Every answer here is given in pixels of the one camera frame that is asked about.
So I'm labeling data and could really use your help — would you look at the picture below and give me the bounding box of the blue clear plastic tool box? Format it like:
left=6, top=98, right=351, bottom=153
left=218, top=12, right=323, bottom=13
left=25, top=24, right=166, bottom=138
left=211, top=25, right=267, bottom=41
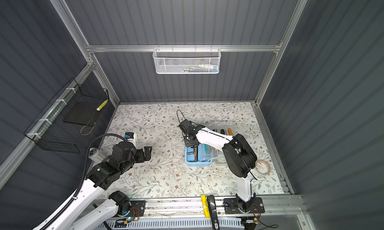
left=179, top=120, right=233, bottom=167

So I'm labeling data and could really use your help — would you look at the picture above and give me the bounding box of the teal utility knife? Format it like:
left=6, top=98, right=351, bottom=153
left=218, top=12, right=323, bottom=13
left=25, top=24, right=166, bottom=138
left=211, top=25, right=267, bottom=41
left=206, top=146, right=213, bottom=158

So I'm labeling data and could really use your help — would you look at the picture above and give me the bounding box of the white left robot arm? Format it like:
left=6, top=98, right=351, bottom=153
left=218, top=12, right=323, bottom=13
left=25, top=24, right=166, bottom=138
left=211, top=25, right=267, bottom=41
left=36, top=133, right=152, bottom=230

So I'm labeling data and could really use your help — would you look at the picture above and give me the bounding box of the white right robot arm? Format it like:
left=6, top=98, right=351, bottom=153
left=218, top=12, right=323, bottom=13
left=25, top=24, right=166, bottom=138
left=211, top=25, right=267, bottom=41
left=178, top=120, right=258, bottom=203

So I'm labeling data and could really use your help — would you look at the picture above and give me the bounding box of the black pad in basket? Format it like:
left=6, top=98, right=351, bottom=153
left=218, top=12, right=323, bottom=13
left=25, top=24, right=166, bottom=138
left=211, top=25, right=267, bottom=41
left=63, top=102, right=101, bottom=127

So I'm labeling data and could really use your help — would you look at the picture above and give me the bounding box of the black wire mesh basket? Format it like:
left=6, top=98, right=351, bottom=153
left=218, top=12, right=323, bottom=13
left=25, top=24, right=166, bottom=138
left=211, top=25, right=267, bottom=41
left=24, top=79, right=110, bottom=154

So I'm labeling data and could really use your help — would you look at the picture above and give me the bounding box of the white wire mesh basket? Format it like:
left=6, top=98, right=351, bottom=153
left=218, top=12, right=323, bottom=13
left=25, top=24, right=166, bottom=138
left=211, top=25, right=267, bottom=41
left=153, top=49, right=222, bottom=74

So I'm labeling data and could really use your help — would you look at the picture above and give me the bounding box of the black handle on rail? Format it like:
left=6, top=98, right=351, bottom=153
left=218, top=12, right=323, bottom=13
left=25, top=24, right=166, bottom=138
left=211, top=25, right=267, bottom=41
left=207, top=195, right=220, bottom=230

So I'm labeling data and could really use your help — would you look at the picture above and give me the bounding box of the yellow marker on rail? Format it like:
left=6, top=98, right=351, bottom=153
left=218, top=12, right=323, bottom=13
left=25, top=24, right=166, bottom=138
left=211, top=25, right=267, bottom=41
left=201, top=195, right=210, bottom=218

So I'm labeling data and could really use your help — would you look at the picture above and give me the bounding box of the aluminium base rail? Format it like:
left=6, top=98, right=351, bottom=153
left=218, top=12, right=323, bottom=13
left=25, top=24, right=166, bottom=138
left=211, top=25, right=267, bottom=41
left=59, top=194, right=307, bottom=230

